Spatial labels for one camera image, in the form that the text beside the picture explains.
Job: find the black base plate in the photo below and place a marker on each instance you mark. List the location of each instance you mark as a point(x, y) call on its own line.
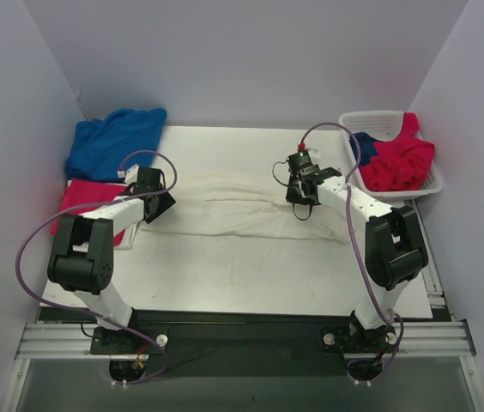
point(172, 345)

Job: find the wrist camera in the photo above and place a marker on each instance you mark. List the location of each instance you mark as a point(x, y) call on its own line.
point(313, 152)
point(129, 175)

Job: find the folded red t-shirt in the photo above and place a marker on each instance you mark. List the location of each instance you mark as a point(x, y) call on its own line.
point(80, 192)

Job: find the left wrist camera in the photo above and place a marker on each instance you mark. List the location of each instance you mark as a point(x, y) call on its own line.
point(129, 175)

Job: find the blue t-shirt in basket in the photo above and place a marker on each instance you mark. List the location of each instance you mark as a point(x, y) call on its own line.
point(366, 144)

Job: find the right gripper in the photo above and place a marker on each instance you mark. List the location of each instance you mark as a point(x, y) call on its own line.
point(294, 193)

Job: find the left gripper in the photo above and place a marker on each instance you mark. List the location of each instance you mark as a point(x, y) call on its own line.
point(163, 206)

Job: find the red t-shirt in basket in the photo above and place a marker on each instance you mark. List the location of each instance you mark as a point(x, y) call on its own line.
point(402, 164)

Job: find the white t-shirt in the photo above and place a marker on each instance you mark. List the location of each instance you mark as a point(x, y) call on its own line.
point(244, 205)
point(124, 241)

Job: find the folded white t-shirt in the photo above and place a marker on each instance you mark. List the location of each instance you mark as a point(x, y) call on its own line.
point(124, 241)

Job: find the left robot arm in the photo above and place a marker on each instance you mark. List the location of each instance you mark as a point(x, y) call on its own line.
point(82, 253)

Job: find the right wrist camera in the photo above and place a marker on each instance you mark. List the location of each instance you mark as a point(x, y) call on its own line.
point(313, 152)

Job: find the blue t-shirt pile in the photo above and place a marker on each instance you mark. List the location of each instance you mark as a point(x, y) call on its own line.
point(121, 139)

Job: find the white plastic basket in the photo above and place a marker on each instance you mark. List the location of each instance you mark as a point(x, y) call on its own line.
point(385, 126)

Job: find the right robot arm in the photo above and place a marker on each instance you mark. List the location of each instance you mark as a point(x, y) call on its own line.
point(388, 243)

